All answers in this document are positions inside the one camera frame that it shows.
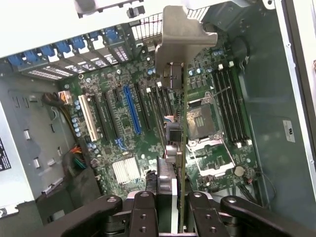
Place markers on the green motherboard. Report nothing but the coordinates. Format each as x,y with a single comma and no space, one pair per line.
128,148

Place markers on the round coin battery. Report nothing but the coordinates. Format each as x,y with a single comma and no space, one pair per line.
239,170

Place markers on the white expansion slot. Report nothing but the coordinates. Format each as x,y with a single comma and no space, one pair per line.
88,118

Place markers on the black RAM slot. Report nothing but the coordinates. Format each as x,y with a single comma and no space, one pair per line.
234,105
224,108

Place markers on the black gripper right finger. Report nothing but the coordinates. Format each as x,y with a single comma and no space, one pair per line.
205,217

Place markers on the blue expansion slot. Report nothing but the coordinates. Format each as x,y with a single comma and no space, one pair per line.
132,109

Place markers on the metal socket cover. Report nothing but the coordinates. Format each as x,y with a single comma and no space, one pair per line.
197,144

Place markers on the long black expansion slot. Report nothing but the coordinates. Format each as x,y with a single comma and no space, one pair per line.
142,108
111,116
101,118

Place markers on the metal locking lever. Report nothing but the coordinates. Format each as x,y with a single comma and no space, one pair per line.
222,90

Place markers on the dark grey PC case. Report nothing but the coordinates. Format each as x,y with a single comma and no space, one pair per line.
271,86

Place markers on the black power supply label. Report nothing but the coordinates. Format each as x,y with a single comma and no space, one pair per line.
5,155

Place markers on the CPU socket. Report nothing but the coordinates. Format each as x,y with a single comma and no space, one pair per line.
202,121

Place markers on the white power connector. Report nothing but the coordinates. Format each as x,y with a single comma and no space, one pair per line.
66,97

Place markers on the silver finned heatsink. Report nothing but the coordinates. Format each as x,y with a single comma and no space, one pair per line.
124,170

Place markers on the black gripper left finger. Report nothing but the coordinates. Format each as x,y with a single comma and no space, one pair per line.
143,217

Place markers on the short black expansion slot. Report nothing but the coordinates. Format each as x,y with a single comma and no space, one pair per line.
116,95

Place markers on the white case sticker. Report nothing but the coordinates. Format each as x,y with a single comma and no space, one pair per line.
288,130

